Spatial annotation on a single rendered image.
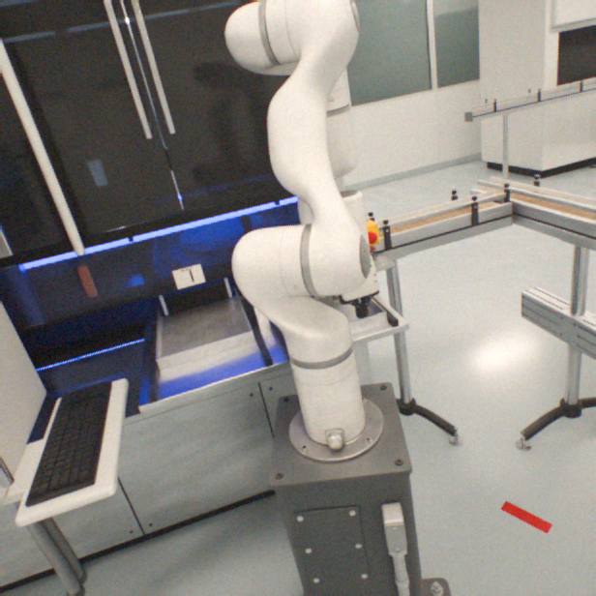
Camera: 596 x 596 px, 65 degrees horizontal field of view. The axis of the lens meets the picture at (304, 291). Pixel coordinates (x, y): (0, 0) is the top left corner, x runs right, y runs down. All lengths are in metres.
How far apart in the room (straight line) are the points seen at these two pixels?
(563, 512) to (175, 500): 1.37
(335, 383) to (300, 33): 0.58
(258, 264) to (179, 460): 1.17
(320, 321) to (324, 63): 0.42
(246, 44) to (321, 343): 0.51
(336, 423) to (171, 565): 1.25
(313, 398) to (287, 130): 0.46
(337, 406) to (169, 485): 1.11
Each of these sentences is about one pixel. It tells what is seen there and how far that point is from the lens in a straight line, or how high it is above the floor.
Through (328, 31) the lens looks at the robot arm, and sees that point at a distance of 0.82.
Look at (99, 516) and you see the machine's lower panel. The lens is 1.96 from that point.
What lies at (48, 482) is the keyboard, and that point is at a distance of 1.20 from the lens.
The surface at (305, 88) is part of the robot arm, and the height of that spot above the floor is 1.48.
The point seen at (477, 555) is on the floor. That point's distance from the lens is 1.84.
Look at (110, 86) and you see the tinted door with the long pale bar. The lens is 1.40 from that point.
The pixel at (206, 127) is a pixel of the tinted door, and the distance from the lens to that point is 1.40.
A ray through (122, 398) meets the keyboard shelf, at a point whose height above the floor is 0.80.
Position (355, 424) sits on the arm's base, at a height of 0.90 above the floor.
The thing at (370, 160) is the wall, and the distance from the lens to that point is 6.55.
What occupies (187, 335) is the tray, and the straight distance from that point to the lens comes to 1.43.
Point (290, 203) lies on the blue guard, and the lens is 1.45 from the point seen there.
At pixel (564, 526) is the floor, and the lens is 1.95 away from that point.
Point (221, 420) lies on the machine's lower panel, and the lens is 1.73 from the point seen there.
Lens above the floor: 1.50
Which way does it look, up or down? 24 degrees down
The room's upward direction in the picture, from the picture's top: 11 degrees counter-clockwise
